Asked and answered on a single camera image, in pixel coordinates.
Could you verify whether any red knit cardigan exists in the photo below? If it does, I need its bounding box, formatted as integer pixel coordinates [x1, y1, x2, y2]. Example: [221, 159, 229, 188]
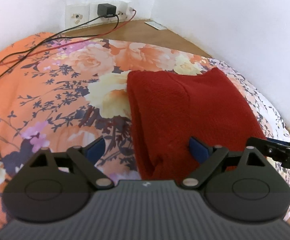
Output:
[127, 68, 264, 181]

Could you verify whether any floral orange bedsheet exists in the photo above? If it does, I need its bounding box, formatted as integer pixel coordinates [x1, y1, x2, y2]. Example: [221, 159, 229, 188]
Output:
[0, 33, 290, 229]

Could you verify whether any small white card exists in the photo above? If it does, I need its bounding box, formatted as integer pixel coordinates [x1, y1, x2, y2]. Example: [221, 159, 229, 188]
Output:
[145, 21, 167, 30]

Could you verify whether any black power adapter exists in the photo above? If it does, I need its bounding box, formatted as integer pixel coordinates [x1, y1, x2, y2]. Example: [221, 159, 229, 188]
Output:
[97, 3, 117, 18]

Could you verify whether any white wall socket strip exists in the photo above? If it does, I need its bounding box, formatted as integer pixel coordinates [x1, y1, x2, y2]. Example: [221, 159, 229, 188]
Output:
[65, 1, 133, 29]

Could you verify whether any black cable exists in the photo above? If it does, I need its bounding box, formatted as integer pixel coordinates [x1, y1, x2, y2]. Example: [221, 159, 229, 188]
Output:
[0, 15, 120, 91]

